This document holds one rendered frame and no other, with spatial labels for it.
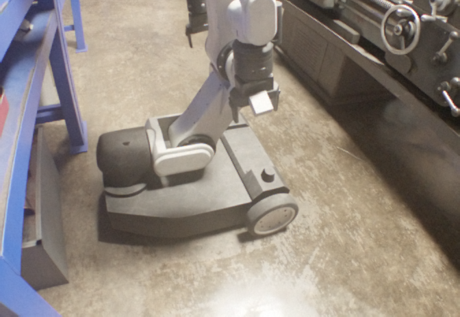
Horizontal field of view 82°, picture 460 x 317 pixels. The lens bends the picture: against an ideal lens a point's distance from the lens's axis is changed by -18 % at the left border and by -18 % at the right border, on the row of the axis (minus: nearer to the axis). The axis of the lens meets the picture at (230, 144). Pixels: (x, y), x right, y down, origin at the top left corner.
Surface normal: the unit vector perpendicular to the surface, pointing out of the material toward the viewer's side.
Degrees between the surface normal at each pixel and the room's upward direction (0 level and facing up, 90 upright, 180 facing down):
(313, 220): 0
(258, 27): 90
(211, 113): 90
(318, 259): 0
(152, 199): 0
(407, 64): 90
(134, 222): 90
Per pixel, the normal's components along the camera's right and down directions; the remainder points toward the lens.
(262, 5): 0.35, 0.66
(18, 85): 0.11, -0.73
